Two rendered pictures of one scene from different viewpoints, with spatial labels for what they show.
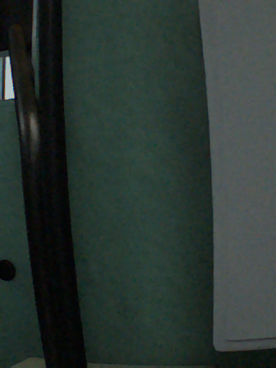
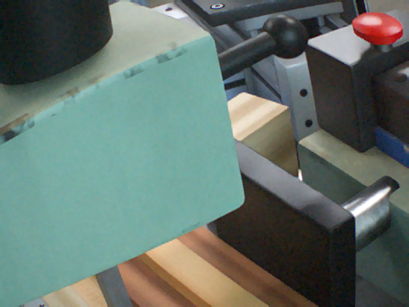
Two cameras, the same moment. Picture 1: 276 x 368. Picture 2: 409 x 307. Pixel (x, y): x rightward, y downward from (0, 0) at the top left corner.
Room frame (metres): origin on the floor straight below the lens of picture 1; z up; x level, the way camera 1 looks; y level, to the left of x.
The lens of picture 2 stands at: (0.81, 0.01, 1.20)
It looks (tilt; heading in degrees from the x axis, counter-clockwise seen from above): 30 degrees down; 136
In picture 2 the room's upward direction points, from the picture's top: 12 degrees counter-clockwise
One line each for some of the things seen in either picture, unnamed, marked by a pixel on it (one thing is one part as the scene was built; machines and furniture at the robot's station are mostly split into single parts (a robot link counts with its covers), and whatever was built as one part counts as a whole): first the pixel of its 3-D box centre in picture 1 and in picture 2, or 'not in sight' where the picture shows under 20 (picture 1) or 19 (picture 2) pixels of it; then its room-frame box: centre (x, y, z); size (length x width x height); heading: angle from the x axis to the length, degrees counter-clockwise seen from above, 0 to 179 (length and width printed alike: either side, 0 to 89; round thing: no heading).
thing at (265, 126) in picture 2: not in sight; (247, 151); (0.48, 0.35, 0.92); 0.04 x 0.04 x 0.04; 85
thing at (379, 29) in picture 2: not in sight; (378, 27); (0.59, 0.35, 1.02); 0.03 x 0.03 x 0.01
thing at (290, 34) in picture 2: not in sight; (240, 52); (0.57, 0.26, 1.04); 0.06 x 0.02 x 0.02; 73
